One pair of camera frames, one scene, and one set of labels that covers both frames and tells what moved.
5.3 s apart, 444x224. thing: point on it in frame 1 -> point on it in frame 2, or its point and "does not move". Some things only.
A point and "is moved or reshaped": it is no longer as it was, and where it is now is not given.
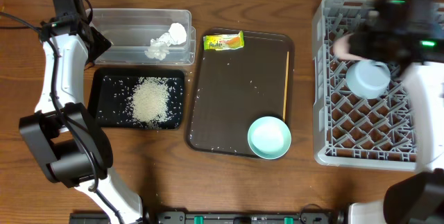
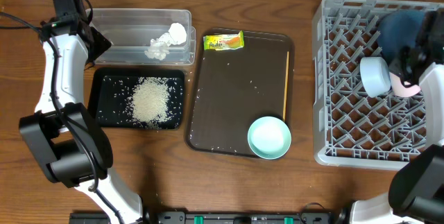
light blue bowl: x=368 y=79 is moved or reshaped
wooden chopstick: x=286 y=86 does not move
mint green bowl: x=269 y=137 does not move
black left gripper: x=99 y=43 does not move
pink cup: x=340 y=48 -> x=398 y=89
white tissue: x=159 y=47 does not move
